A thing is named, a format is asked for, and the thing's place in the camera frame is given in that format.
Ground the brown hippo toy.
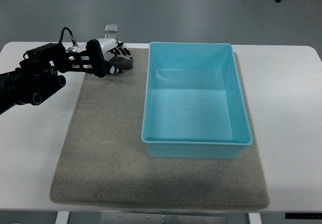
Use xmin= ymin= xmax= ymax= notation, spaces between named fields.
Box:
xmin=108 ymin=55 xmax=133 ymax=70

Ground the upper floor outlet plate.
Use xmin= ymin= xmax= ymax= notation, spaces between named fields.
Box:
xmin=105 ymin=24 xmax=119 ymax=33

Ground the beige felt mat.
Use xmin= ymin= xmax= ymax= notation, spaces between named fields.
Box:
xmin=49 ymin=49 xmax=270 ymax=210

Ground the metal table frame bracket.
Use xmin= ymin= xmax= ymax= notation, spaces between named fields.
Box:
xmin=100 ymin=212 xmax=227 ymax=224

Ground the lower floor outlet plate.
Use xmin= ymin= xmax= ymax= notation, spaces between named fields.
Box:
xmin=104 ymin=33 xmax=118 ymax=39

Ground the black table control panel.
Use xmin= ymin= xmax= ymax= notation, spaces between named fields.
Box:
xmin=285 ymin=212 xmax=322 ymax=220

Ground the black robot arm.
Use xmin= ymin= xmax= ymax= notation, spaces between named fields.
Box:
xmin=1 ymin=39 xmax=108 ymax=113

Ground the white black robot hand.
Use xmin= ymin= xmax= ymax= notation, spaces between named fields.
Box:
xmin=86 ymin=39 xmax=131 ymax=78

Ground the blue plastic box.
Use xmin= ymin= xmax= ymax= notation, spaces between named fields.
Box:
xmin=141 ymin=42 xmax=253 ymax=159

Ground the floor outlet plate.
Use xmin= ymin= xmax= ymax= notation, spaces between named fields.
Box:
xmin=105 ymin=24 xmax=119 ymax=33
xmin=104 ymin=33 xmax=118 ymax=39

